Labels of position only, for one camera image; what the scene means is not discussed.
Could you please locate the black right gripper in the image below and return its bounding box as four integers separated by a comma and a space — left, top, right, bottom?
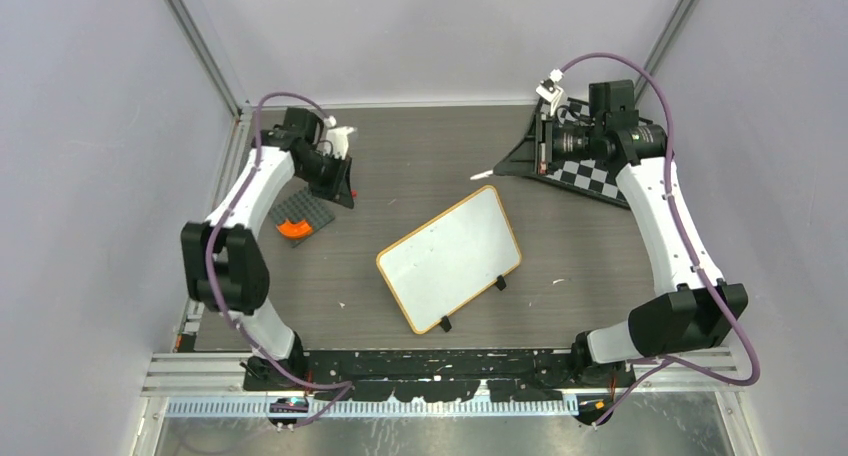
495, 112, 604, 176

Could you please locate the black white checkerboard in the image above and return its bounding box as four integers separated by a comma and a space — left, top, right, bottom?
519, 85, 667, 208

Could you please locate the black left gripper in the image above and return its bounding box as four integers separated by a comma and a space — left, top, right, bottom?
297, 150, 354, 209

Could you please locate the aluminium rail frame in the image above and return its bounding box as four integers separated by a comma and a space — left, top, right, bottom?
142, 348, 737, 419

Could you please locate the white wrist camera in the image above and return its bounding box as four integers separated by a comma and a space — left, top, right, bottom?
536, 69, 565, 118
318, 116, 358, 160

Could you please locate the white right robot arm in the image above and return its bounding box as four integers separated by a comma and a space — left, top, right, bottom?
494, 78, 748, 387

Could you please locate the grey studded building plate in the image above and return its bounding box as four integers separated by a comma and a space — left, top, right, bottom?
269, 188, 335, 247

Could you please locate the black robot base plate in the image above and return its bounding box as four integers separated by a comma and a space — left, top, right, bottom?
243, 348, 636, 405

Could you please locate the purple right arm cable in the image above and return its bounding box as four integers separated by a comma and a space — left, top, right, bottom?
549, 52, 762, 429

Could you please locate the white whiteboard orange frame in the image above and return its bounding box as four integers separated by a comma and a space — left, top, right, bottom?
376, 185, 522, 335

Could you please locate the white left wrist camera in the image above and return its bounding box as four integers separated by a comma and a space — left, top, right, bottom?
318, 116, 358, 160

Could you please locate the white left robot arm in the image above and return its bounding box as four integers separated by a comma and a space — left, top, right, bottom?
180, 108, 357, 390

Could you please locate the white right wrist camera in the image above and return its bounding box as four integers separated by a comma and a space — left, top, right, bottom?
536, 69, 565, 118

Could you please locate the red capped whiteboard marker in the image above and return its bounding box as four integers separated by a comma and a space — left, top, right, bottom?
469, 170, 494, 181

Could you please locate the orange curved block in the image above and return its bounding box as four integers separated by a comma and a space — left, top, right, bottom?
276, 219, 315, 241

